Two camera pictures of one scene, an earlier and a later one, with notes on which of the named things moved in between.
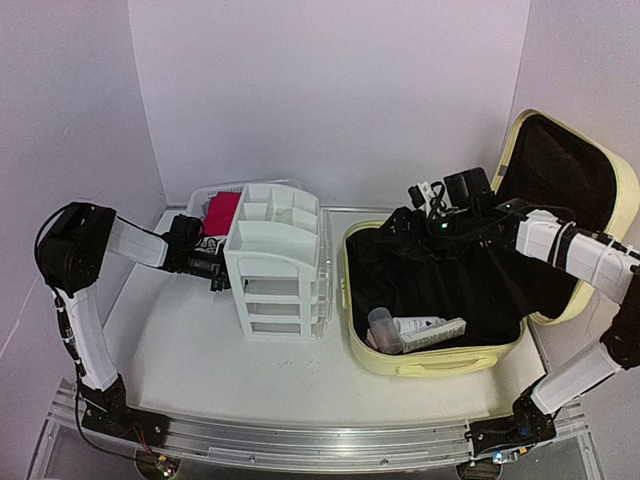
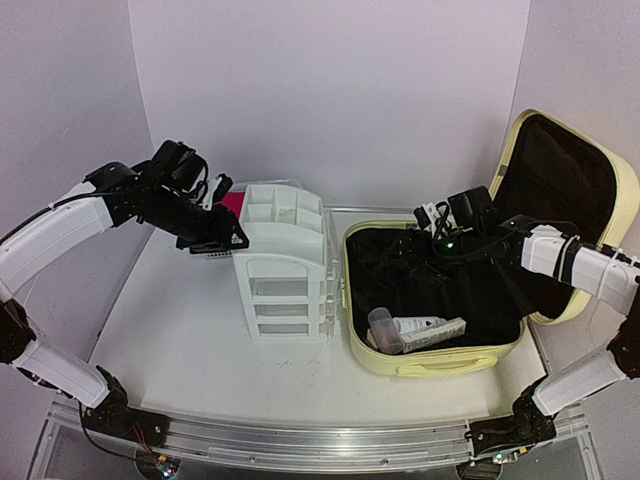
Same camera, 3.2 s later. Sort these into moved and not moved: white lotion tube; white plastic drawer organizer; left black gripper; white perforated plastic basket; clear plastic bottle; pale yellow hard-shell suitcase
Moved: left black gripper; white perforated plastic basket
Not moved: clear plastic bottle; white lotion tube; pale yellow hard-shell suitcase; white plastic drawer organizer
